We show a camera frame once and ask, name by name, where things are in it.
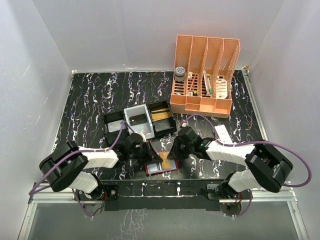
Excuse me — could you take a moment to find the white small box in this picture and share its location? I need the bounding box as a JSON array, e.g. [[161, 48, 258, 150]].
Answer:
[[214, 124, 233, 144]]

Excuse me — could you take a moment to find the grey plastic tray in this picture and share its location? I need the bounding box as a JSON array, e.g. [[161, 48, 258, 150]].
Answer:
[[123, 104, 155, 140]]

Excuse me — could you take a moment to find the black open tray box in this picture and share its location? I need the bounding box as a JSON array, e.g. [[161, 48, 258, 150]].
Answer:
[[147, 100, 177, 138]]

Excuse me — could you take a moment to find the red leather card holder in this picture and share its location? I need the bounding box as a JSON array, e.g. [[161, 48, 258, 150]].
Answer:
[[145, 151, 180, 176]]

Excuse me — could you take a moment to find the orange plastic file organizer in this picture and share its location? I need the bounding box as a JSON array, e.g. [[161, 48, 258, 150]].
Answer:
[[170, 35, 241, 119]]

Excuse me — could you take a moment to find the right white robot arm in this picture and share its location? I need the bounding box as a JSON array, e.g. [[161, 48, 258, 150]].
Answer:
[[167, 126, 293, 198]]

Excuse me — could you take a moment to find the black card in grey tray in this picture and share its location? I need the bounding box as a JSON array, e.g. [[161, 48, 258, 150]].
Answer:
[[129, 113, 148, 126]]

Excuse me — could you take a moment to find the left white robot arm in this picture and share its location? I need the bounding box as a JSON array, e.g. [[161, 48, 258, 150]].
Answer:
[[39, 132, 163, 194]]

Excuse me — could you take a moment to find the black front mounting rail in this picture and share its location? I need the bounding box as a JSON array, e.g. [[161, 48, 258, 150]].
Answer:
[[102, 179, 221, 212]]

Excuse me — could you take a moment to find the small round jar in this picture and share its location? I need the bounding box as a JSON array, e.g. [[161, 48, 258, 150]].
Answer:
[[174, 66, 186, 83]]

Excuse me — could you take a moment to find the white label packet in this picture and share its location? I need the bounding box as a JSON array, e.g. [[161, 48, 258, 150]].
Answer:
[[215, 78, 228, 99]]

